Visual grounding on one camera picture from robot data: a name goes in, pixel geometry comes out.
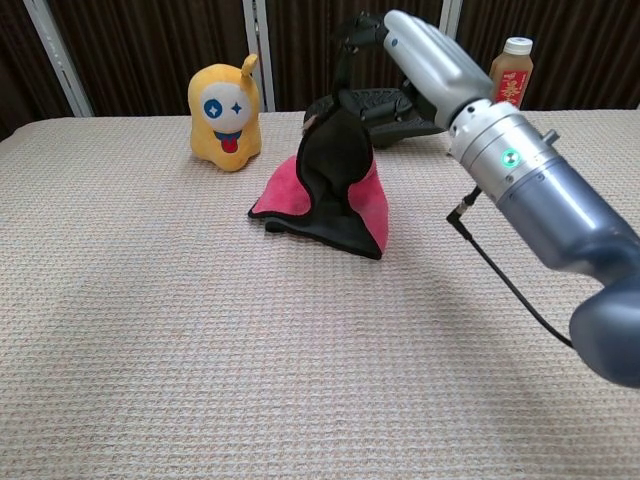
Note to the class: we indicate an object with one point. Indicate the pink towel with black trim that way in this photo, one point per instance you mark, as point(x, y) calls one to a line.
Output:
point(335, 165)

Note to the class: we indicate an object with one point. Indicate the brown juice bottle red label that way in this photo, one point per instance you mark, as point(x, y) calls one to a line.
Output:
point(510, 65)

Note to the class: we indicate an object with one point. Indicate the beige woven tablecloth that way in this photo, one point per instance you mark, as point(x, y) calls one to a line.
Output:
point(150, 325)

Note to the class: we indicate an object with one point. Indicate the black slipper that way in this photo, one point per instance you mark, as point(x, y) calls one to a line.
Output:
point(400, 132)

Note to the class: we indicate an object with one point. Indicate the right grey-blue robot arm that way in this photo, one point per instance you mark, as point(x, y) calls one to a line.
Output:
point(550, 200)

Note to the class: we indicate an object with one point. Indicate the white partition post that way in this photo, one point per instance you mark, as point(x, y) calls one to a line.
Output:
point(55, 55)
point(450, 12)
point(262, 30)

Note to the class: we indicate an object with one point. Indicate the dark pleated curtain panel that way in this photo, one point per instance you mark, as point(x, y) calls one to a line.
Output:
point(585, 50)
point(20, 60)
point(300, 50)
point(150, 50)

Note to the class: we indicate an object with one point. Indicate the yellow plush monster toy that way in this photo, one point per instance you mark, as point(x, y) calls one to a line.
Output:
point(205, 135)

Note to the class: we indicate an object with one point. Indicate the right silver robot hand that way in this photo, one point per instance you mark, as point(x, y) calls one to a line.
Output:
point(435, 65)

